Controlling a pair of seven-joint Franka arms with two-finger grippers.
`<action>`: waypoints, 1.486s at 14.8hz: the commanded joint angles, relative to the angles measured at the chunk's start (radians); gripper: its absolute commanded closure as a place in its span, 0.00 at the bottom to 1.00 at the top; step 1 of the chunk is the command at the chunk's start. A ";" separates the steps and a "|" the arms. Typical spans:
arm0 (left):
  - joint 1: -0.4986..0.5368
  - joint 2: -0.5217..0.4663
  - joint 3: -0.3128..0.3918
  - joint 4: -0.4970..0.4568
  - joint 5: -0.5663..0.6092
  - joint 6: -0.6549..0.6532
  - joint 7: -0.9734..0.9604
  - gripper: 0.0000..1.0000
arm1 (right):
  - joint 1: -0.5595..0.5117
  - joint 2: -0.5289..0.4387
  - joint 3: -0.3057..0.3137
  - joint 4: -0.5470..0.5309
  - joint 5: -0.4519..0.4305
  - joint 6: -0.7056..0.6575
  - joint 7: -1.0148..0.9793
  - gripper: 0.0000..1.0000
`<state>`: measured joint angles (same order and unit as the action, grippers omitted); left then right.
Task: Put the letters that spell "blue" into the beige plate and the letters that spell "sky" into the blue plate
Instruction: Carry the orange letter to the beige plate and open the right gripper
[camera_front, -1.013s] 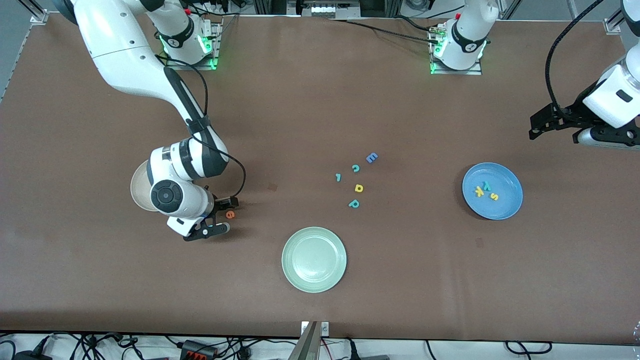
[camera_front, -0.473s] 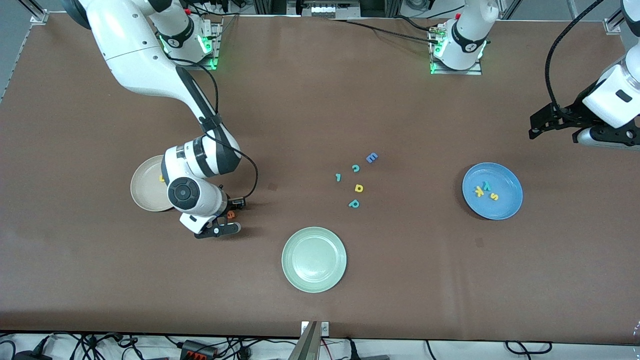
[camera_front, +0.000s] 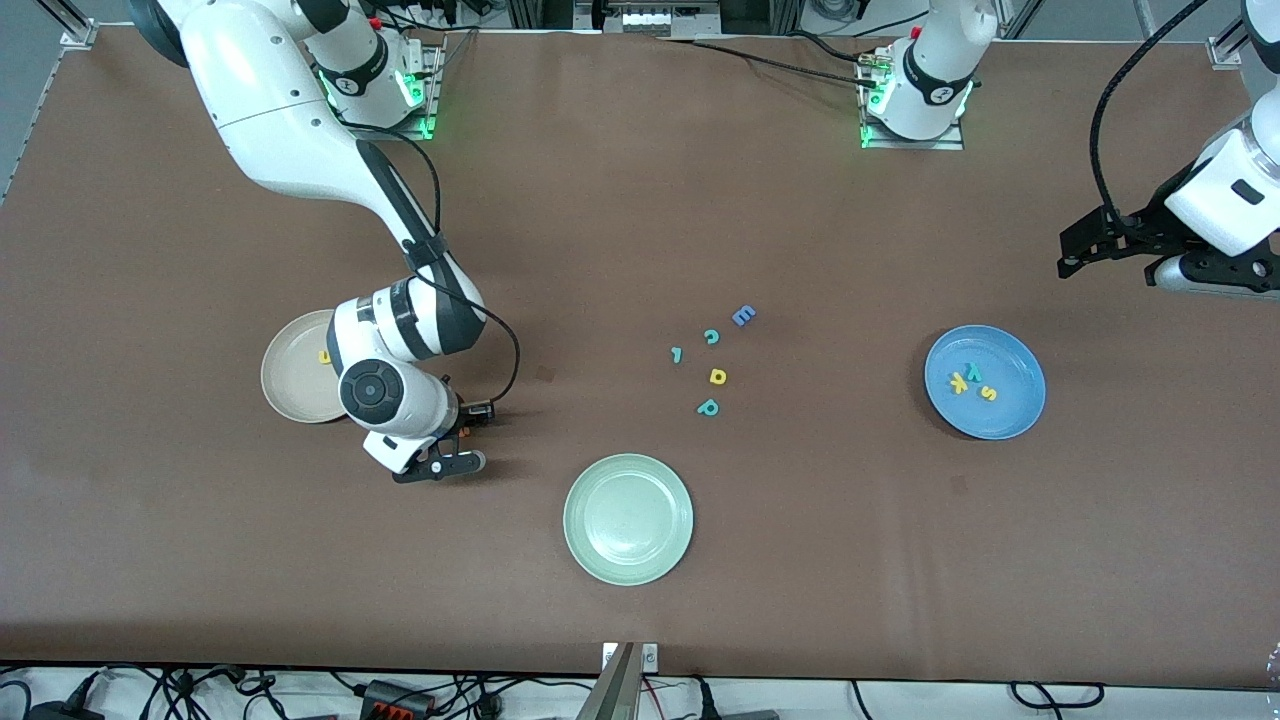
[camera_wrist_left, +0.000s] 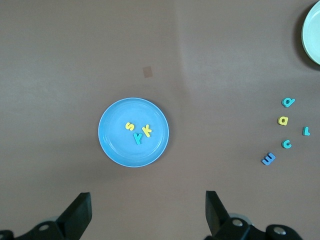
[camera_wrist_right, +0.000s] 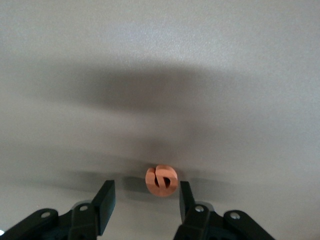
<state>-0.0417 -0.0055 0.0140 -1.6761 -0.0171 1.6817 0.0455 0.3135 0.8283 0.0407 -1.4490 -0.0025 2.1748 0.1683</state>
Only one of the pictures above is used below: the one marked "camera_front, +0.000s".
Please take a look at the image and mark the beige brown plate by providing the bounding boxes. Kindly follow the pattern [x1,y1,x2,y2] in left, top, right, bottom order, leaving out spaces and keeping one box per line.
[260,309,346,425]

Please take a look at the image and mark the pale green plate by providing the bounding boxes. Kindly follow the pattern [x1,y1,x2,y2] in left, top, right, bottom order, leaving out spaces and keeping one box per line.
[563,453,695,587]

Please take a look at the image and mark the blue plate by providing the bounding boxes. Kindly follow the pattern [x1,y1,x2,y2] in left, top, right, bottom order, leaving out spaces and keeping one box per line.
[924,325,1047,441]

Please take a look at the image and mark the black power strip red switches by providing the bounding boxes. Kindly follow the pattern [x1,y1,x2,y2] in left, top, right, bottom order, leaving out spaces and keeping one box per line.
[358,678,438,717]

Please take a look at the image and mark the metal control box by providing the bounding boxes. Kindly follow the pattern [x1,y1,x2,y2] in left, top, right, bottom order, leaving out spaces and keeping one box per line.
[575,0,721,39]

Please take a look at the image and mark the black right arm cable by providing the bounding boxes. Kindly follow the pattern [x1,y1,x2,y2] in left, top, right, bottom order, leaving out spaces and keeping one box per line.
[340,120,522,406]

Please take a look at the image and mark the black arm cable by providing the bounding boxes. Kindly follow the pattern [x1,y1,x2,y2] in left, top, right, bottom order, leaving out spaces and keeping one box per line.
[1088,0,1206,246]
[340,120,522,406]

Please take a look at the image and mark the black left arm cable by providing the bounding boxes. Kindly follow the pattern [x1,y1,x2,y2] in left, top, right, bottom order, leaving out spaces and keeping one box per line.
[1088,0,1206,246]

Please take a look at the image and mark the aluminium frame post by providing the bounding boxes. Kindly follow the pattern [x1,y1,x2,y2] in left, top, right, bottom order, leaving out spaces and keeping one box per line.
[1207,15,1253,69]
[38,0,99,51]

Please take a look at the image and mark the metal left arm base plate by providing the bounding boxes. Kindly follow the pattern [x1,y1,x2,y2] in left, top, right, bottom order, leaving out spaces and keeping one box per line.
[858,45,966,151]

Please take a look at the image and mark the grey metal bracket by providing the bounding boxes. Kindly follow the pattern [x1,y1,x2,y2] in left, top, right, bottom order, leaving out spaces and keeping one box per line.
[576,641,647,720]

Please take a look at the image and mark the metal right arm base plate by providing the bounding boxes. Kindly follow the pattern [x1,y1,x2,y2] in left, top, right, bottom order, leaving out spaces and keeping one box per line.
[330,40,446,141]

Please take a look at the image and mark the black cable on table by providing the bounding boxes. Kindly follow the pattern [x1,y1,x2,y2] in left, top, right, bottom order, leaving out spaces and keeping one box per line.
[660,35,886,89]

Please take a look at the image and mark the black looped cable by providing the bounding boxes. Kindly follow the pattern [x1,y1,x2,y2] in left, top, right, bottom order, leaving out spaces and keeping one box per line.
[1008,681,1107,712]

